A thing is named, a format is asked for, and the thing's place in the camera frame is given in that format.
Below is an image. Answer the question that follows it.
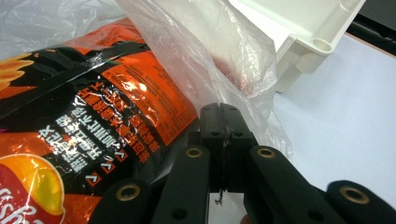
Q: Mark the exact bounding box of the white table mat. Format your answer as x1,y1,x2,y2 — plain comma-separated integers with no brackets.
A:
207,33,396,224

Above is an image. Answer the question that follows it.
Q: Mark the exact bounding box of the clear plastic bag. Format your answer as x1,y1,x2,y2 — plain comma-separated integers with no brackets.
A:
0,0,294,189

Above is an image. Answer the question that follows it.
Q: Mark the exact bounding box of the orange chip bag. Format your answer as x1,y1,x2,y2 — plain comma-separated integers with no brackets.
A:
0,17,199,224

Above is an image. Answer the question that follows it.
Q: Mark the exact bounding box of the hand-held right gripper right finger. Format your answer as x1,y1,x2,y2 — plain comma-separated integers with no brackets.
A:
221,103,347,224

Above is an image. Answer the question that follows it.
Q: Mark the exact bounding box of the white plastic bin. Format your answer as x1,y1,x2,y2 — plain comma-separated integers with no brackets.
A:
228,0,367,94

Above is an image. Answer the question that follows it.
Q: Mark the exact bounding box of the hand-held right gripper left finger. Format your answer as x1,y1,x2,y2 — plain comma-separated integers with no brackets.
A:
151,103,226,224

